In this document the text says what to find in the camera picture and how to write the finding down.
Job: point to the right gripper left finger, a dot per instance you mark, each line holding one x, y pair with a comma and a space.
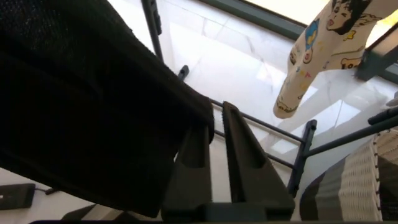
189, 186

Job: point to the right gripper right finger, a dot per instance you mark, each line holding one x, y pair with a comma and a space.
255, 186

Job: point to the black garment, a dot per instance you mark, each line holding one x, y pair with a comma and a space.
77, 109

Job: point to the cream printed garment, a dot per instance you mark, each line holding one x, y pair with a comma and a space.
311, 46

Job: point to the black clothes rack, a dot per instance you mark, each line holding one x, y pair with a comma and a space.
303, 149

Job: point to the white laundry basket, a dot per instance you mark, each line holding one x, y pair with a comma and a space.
357, 186

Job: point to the black flat box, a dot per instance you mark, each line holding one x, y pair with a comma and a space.
15, 196

